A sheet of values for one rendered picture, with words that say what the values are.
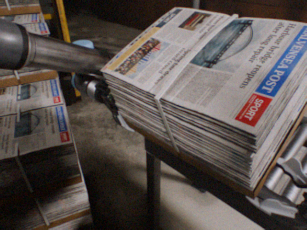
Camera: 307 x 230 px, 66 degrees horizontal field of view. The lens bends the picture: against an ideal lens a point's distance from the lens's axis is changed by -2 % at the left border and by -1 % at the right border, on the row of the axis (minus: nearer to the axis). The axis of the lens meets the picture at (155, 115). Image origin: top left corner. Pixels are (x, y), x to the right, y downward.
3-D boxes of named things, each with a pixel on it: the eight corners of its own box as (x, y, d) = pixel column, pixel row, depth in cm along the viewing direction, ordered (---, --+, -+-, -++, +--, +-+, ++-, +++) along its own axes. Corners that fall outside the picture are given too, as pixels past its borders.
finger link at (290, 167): (284, 139, 50) (320, 174, 44) (281, 153, 55) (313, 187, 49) (272, 145, 50) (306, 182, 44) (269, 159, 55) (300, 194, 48)
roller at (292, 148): (251, 193, 77) (255, 183, 74) (298, 128, 105) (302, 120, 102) (266, 202, 74) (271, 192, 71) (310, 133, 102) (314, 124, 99)
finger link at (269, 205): (246, 186, 46) (300, 194, 43) (245, 196, 51) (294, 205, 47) (245, 201, 45) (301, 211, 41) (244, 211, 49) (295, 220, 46)
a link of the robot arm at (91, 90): (92, 103, 86) (108, 88, 89) (100, 107, 83) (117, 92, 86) (83, 88, 80) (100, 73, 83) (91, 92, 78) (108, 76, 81)
